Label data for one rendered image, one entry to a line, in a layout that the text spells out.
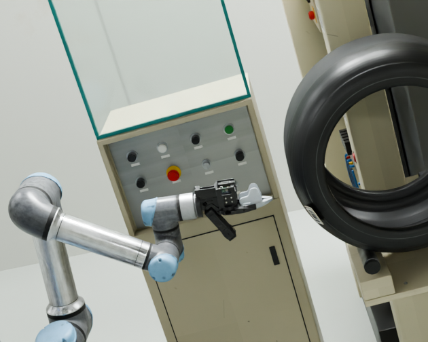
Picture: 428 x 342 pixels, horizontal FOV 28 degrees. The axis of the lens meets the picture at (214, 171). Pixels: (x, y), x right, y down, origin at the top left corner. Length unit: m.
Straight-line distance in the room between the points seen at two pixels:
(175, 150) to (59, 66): 2.25
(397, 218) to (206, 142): 0.75
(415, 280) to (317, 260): 2.07
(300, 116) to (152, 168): 0.89
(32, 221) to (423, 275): 1.09
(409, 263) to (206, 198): 0.63
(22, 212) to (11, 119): 3.05
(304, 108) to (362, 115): 0.40
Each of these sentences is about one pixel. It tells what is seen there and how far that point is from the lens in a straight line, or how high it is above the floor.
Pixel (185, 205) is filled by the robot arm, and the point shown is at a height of 1.18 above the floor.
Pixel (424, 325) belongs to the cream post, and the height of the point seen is 0.45.
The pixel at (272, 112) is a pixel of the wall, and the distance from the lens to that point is 4.95.
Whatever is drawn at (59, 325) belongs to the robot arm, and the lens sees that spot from 2.50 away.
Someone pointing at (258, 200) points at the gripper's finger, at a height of 1.13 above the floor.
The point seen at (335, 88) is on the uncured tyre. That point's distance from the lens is 2.19.
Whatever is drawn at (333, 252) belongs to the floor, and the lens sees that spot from 4.55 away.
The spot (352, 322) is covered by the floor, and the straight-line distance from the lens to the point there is 3.90.
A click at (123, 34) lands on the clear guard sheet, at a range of 2.86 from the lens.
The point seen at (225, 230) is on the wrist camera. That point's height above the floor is 1.07.
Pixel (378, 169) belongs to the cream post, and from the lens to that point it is 2.66.
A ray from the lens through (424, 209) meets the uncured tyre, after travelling 2.59.
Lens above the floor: 2.00
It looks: 19 degrees down
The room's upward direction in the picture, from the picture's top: 17 degrees counter-clockwise
